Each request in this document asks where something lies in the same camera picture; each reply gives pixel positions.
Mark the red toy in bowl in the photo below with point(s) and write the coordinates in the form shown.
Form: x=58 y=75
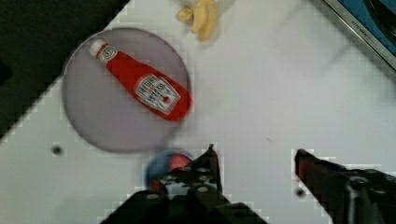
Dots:
x=179 y=161

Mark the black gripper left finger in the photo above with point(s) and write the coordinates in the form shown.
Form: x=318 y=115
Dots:
x=190 y=174

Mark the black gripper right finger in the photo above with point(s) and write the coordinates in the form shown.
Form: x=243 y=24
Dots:
x=349 y=196

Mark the peeled banana toy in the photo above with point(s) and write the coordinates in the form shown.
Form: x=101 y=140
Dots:
x=203 y=16

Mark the grey round plate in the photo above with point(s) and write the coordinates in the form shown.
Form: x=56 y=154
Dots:
x=99 y=108

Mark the black toaster oven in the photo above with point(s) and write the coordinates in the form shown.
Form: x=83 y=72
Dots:
x=373 y=22

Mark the small blue bowl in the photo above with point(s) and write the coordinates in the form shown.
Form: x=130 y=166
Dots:
x=158 y=168

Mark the red ketchup bottle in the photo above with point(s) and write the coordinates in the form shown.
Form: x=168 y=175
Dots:
x=153 y=89

